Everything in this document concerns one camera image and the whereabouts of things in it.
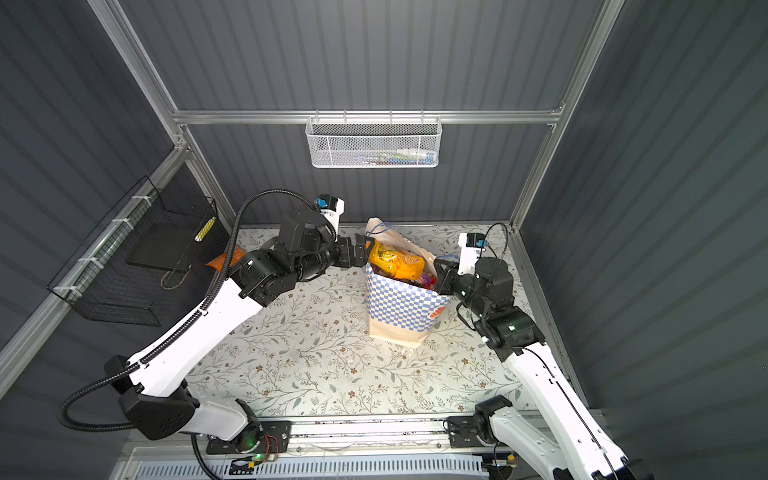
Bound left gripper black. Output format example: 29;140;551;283
293;231;372;286

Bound blue checkered paper bag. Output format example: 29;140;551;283
365;217;451;348

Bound yellow gummy bag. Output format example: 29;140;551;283
369;241;426;281

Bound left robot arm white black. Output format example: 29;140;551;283
117;211;374;452

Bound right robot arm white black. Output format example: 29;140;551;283
434;257;653;479

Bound yellow marker in black basket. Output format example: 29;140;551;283
194;216;217;243

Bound markers in white basket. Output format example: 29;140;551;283
353;148;438;167

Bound white vent grille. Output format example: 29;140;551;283
134;457;490;480

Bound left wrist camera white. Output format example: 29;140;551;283
316;194;345;234

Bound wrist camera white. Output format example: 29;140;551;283
458;233;486;275
316;194;345;234

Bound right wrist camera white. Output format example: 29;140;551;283
458;233;486;275

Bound white wire mesh basket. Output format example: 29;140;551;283
305;116;443;169

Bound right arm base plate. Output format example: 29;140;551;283
443;415;497;448

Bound aluminium front rail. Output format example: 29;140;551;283
119;410;619;463

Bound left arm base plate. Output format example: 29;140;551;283
205;421;293;458

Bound black wire basket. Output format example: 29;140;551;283
48;180;218;327

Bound black corrugated cable hose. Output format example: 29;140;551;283
57;188;319;480

